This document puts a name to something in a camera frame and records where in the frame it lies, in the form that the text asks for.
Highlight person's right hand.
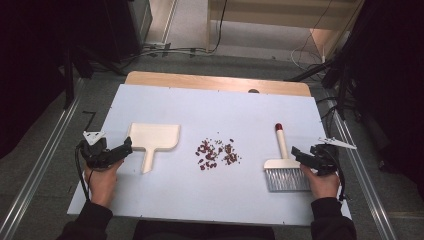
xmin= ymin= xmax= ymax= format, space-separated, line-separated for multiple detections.
xmin=299 ymin=164 xmax=341 ymax=200

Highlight pile of red beans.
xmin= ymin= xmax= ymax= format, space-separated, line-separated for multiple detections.
xmin=194 ymin=137 xmax=242 ymax=172

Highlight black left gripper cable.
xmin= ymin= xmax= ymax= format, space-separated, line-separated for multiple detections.
xmin=74 ymin=140 xmax=94 ymax=202

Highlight metal floor rail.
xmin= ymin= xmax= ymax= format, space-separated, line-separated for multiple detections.
xmin=0 ymin=78 xmax=85 ymax=240
xmin=324 ymin=96 xmax=398 ymax=240

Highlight person's left hand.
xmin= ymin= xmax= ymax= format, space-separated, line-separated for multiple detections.
xmin=83 ymin=160 xmax=124 ymax=209

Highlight white table board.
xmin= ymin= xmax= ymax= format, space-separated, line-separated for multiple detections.
xmin=67 ymin=83 xmax=353 ymax=227

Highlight black floor cables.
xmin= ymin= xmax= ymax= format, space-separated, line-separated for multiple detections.
xmin=118 ymin=42 xmax=214 ymax=66

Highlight white floor cable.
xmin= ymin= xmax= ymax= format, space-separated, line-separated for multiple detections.
xmin=289 ymin=31 xmax=327 ymax=73

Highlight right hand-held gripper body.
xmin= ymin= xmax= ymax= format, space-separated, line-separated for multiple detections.
xmin=309 ymin=137 xmax=358 ymax=177

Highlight person's dark torso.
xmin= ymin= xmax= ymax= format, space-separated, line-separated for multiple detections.
xmin=132 ymin=219 xmax=276 ymax=240

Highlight black hanging cable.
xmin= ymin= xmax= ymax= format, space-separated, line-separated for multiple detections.
xmin=211 ymin=0 xmax=230 ymax=54

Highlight black metal stand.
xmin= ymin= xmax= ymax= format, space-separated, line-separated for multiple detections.
xmin=59 ymin=46 xmax=96 ymax=110

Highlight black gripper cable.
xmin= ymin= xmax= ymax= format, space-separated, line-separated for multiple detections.
xmin=74 ymin=140 xmax=94 ymax=202
xmin=328 ymin=148 xmax=348 ymax=203

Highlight cream brush with red cap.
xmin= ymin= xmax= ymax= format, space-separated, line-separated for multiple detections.
xmin=263 ymin=122 xmax=313 ymax=193

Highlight dark curtain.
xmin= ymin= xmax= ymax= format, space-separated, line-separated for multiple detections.
xmin=0 ymin=0 xmax=111 ymax=159
xmin=346 ymin=0 xmax=424 ymax=199

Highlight cream plastic dustpan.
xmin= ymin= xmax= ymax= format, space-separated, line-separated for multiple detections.
xmin=127 ymin=122 xmax=181 ymax=175

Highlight black cabinet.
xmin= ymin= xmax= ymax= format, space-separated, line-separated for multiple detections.
xmin=103 ymin=0 xmax=153 ymax=64

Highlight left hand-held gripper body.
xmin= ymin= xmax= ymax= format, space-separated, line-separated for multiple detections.
xmin=78 ymin=130 xmax=116 ymax=170

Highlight light wooden shelf unit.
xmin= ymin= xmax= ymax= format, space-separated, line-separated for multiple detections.
xmin=205 ymin=0 xmax=365 ymax=58

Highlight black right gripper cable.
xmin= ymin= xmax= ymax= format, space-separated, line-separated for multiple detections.
xmin=328 ymin=148 xmax=348 ymax=203

